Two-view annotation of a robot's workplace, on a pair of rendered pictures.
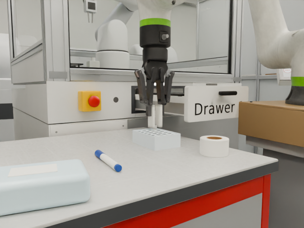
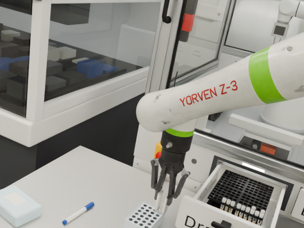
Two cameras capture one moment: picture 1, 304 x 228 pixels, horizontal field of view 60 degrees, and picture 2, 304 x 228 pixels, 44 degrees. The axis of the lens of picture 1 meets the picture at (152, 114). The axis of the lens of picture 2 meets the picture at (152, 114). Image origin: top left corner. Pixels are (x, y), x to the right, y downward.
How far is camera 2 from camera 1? 1.03 m
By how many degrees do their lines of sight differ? 56
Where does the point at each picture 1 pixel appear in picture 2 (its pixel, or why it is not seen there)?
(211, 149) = not seen: outside the picture
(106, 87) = not seen: hidden behind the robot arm
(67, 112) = (148, 153)
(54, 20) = (155, 78)
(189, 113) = (178, 220)
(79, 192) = (12, 221)
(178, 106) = not seen: hidden behind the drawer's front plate
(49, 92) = (139, 133)
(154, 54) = (162, 154)
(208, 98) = (206, 219)
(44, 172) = (12, 203)
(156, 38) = (163, 142)
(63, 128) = (143, 163)
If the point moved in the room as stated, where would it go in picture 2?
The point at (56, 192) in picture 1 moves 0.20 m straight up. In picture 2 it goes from (6, 215) to (8, 155)
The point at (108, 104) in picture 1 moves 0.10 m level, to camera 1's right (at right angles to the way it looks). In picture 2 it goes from (185, 162) to (200, 175)
